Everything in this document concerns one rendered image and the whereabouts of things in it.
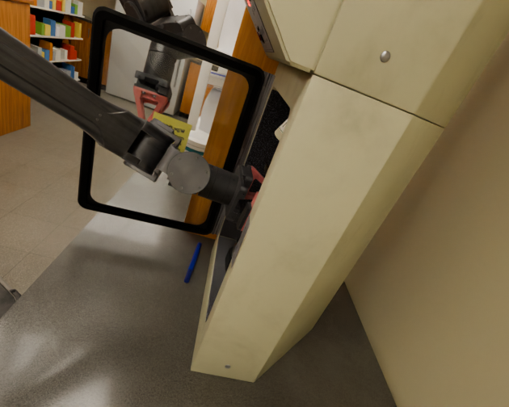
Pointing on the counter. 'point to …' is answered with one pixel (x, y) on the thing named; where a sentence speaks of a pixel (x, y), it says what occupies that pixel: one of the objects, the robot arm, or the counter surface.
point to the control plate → (259, 25)
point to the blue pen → (192, 262)
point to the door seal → (95, 93)
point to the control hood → (297, 29)
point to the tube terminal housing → (342, 165)
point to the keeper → (240, 241)
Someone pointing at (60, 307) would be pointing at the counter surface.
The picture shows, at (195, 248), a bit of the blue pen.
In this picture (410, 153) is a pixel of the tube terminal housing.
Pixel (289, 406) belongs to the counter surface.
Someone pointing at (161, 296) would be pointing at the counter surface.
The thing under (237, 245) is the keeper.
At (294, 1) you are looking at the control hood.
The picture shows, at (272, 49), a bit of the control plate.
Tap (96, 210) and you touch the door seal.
